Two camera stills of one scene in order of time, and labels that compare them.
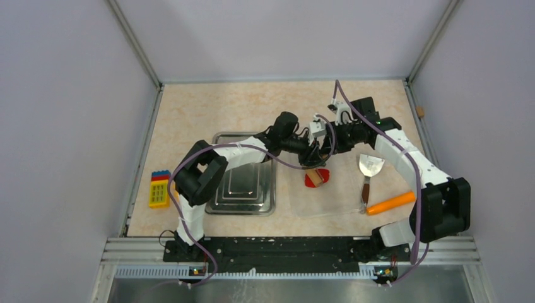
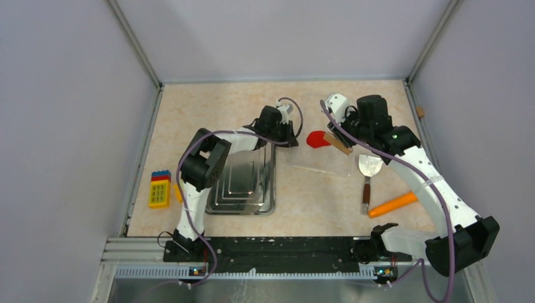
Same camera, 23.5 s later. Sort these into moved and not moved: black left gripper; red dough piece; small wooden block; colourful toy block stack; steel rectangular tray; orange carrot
Moved: red dough piece; black left gripper
Not moved: colourful toy block stack; orange carrot; small wooden block; steel rectangular tray
